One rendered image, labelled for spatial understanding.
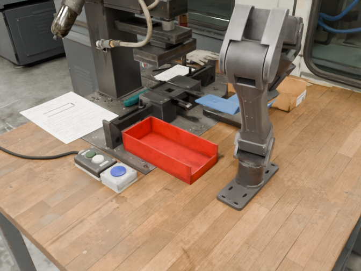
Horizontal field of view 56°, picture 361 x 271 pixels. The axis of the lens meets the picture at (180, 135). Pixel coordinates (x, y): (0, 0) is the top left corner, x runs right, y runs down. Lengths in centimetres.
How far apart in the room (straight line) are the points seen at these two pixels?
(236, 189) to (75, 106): 69
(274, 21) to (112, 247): 54
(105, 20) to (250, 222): 77
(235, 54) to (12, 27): 362
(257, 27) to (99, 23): 68
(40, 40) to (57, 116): 303
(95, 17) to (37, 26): 299
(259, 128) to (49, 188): 54
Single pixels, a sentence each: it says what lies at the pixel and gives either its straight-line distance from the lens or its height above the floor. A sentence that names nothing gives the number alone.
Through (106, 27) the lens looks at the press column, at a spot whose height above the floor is 117.
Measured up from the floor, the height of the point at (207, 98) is 100.
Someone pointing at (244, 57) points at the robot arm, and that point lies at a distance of 60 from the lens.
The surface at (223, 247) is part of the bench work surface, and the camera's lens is 75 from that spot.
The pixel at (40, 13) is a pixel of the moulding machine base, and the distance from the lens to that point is 421.
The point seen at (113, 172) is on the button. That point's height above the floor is 94.
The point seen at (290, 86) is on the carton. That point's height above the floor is 94.
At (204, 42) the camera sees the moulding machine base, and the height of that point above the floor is 90.
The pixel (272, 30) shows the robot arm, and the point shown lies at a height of 131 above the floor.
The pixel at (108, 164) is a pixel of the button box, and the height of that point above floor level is 93.
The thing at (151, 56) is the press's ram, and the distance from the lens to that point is 100.
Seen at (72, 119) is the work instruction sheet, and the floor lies 90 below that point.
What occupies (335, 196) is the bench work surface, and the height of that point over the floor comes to 90.
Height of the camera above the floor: 149
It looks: 34 degrees down
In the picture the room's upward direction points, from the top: 2 degrees counter-clockwise
